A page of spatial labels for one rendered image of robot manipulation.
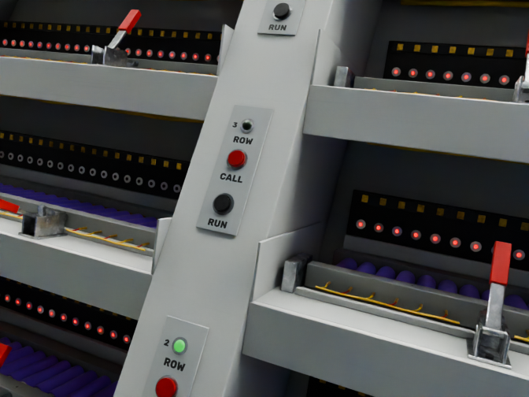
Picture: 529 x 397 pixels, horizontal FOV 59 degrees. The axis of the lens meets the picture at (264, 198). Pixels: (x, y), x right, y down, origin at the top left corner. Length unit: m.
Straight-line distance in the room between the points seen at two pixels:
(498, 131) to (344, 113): 0.13
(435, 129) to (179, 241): 0.24
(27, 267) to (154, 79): 0.23
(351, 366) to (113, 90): 0.37
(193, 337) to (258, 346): 0.05
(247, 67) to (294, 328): 0.25
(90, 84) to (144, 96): 0.07
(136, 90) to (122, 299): 0.22
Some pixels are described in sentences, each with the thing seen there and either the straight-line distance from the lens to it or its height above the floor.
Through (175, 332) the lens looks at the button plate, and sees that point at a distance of 0.41.
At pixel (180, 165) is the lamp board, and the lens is 0.64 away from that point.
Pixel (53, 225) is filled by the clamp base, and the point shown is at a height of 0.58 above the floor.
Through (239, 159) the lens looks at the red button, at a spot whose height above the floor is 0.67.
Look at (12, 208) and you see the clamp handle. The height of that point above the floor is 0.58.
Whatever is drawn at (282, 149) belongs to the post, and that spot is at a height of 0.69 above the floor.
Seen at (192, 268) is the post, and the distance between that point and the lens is 0.42.
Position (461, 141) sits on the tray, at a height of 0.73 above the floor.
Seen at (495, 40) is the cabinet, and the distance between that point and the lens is 0.70.
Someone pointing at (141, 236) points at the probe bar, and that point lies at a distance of 0.51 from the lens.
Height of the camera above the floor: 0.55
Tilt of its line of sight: 13 degrees up
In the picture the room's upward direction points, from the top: 16 degrees clockwise
